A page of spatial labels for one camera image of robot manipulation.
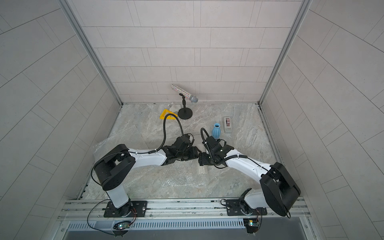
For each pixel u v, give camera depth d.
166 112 1.12
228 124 0.99
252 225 0.68
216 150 0.64
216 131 0.91
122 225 0.64
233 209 0.71
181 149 0.70
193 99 0.89
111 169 0.46
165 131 0.69
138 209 0.71
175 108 1.11
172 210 0.71
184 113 1.09
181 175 0.82
